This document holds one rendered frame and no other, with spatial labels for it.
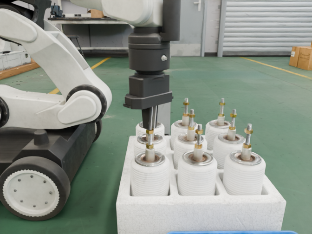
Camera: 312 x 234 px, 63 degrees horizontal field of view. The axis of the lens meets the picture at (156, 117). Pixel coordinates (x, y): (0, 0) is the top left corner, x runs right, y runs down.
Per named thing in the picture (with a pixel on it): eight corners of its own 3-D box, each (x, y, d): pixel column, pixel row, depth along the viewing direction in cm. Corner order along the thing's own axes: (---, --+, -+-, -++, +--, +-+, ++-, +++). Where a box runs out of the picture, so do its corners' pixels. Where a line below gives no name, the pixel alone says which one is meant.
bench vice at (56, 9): (56, 18, 477) (55, 4, 469) (65, 18, 478) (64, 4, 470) (48, 17, 439) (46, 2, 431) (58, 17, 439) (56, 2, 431)
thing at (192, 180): (206, 205, 73) (211, 149, 67) (217, 230, 64) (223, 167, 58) (173, 207, 72) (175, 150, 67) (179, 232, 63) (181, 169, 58)
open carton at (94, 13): (94, 19, 516) (93, 7, 509) (111, 19, 507) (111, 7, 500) (86, 18, 488) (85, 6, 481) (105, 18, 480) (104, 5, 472)
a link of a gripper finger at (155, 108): (155, 129, 59) (155, 103, 57) (146, 126, 61) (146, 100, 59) (160, 127, 60) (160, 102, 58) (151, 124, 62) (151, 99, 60)
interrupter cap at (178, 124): (175, 120, 89) (176, 119, 89) (197, 122, 87) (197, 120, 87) (172, 128, 82) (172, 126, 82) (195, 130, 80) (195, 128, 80)
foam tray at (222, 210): (119, 264, 63) (115, 203, 57) (131, 177, 100) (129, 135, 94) (275, 261, 64) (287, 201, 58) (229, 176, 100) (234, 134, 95)
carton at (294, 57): (306, 65, 420) (310, 46, 411) (315, 67, 398) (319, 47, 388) (288, 65, 421) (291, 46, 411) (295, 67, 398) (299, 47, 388)
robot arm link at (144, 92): (156, 94, 65) (156, 46, 61) (185, 102, 58) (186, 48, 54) (114, 103, 57) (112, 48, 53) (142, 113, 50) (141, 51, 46)
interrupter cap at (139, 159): (145, 150, 67) (145, 148, 67) (170, 157, 63) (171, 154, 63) (128, 162, 61) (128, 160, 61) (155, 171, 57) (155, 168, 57)
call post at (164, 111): (152, 169, 106) (152, 97, 95) (152, 161, 112) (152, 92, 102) (169, 169, 106) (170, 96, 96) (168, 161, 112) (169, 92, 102)
